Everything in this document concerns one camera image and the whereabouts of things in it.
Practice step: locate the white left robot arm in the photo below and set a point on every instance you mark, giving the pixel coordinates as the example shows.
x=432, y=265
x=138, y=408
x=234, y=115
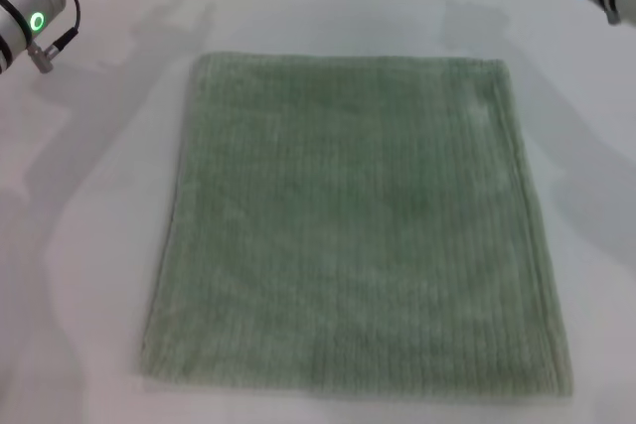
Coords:
x=25, y=2

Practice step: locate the green ribbed towel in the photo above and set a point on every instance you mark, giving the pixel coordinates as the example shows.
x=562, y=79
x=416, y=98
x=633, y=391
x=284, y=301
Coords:
x=358, y=220

